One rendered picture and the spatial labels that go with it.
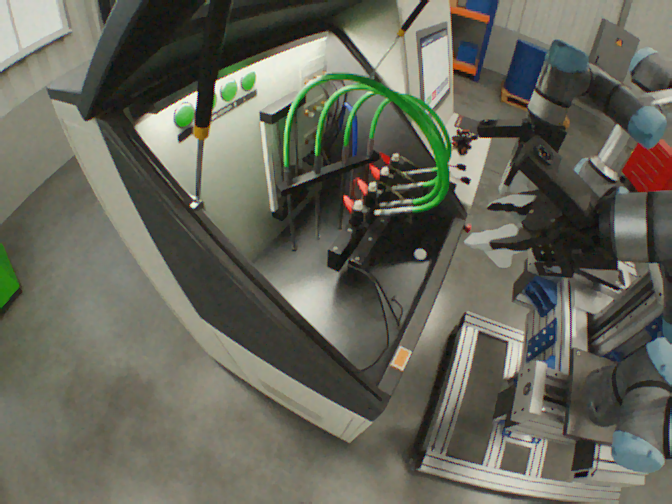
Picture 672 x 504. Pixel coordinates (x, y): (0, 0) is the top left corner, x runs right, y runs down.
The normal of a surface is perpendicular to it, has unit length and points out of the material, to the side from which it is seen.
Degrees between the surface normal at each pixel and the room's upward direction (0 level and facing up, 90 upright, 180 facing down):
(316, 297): 0
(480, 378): 0
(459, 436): 0
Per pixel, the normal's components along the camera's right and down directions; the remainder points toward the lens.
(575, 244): -0.65, 0.69
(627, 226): -0.90, -0.04
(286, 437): 0.04, -0.62
